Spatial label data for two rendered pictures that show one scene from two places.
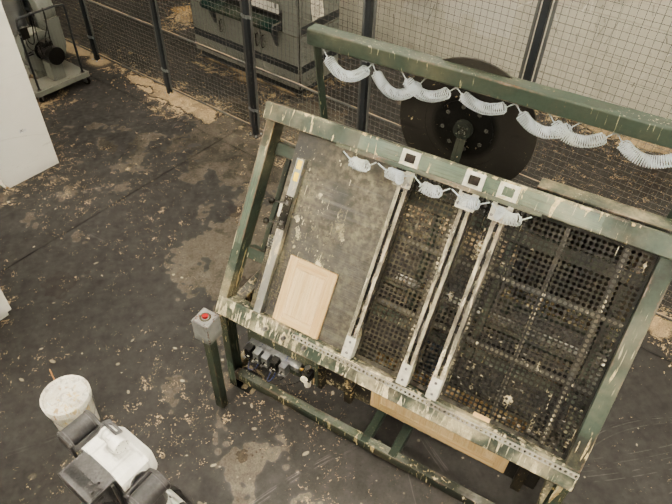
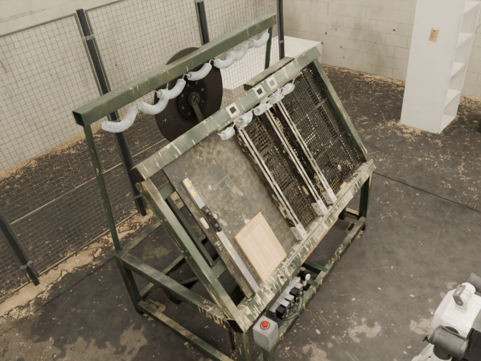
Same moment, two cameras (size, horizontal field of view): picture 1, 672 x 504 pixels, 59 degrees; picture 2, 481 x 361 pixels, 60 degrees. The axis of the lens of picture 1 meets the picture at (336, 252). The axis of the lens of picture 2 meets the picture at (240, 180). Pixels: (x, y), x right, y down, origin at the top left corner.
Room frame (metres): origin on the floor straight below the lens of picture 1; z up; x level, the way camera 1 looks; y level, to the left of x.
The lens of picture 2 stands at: (1.90, 2.34, 3.27)
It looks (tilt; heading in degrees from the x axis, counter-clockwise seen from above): 36 degrees down; 282
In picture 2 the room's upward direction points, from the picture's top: 7 degrees counter-clockwise
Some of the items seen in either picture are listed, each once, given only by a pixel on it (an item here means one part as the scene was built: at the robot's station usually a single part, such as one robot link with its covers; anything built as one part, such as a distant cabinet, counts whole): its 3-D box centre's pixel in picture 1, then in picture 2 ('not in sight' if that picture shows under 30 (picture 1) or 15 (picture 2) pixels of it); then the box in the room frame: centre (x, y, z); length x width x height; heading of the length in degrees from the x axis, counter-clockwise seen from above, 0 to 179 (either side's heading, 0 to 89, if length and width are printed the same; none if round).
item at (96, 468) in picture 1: (112, 475); (467, 326); (1.10, 0.89, 1.23); 0.34 x 0.30 x 0.36; 54
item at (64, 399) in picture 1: (70, 405); not in sight; (2.02, 1.67, 0.24); 0.32 x 0.30 x 0.47; 54
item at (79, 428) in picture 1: (80, 432); (447, 345); (1.25, 1.05, 1.30); 0.12 x 0.09 x 0.14; 145
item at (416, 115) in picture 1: (463, 128); (192, 98); (2.87, -0.69, 1.85); 0.80 x 0.06 x 0.80; 61
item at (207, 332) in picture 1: (207, 326); (265, 333); (2.21, 0.75, 0.84); 0.12 x 0.12 x 0.18; 61
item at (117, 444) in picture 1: (114, 440); (464, 295); (1.15, 0.85, 1.44); 0.10 x 0.07 x 0.09; 54
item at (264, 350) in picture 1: (276, 365); (292, 296); (2.06, 0.33, 0.69); 0.50 x 0.14 x 0.24; 61
